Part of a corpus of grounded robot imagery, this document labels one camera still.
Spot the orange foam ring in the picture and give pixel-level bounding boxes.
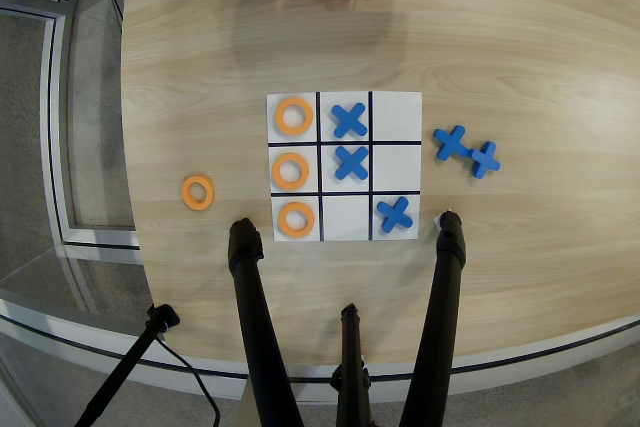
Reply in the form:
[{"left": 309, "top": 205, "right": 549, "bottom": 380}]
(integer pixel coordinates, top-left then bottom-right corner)
[
  {"left": 181, "top": 175, "right": 217, "bottom": 211},
  {"left": 271, "top": 152, "right": 311, "bottom": 192},
  {"left": 274, "top": 97, "right": 315, "bottom": 137},
  {"left": 277, "top": 201, "right": 317, "bottom": 239}
]

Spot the blue foam cross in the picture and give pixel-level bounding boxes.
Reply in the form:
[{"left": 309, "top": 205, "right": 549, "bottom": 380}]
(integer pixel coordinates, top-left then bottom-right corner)
[
  {"left": 467, "top": 141, "right": 502, "bottom": 180},
  {"left": 375, "top": 195, "right": 414, "bottom": 235},
  {"left": 432, "top": 125, "right": 473, "bottom": 162},
  {"left": 333, "top": 144, "right": 371, "bottom": 181},
  {"left": 330, "top": 102, "right": 369, "bottom": 139}
]

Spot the white tic-tac-toe grid sheet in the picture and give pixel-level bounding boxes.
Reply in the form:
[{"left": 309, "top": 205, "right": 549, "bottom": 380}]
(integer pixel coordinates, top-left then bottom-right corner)
[{"left": 266, "top": 91, "right": 424, "bottom": 243}]

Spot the black tripod leg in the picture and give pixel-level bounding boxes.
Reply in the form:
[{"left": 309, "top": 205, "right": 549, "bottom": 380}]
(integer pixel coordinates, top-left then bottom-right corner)
[
  {"left": 227, "top": 217, "right": 306, "bottom": 427},
  {"left": 398, "top": 210, "right": 468, "bottom": 427},
  {"left": 329, "top": 302, "right": 374, "bottom": 427}
]

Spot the thin black stand pole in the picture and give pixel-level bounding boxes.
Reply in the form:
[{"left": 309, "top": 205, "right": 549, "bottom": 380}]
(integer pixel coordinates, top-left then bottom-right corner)
[{"left": 73, "top": 303, "right": 182, "bottom": 427}]

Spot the grey metal floor frame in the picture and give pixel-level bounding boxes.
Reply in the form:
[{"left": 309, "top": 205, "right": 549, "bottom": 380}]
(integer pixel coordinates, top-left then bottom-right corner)
[{"left": 0, "top": 0, "right": 142, "bottom": 253}]

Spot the black floor cable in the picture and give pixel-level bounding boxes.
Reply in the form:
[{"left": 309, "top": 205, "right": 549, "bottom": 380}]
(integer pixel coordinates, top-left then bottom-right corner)
[{"left": 153, "top": 335, "right": 222, "bottom": 427}]

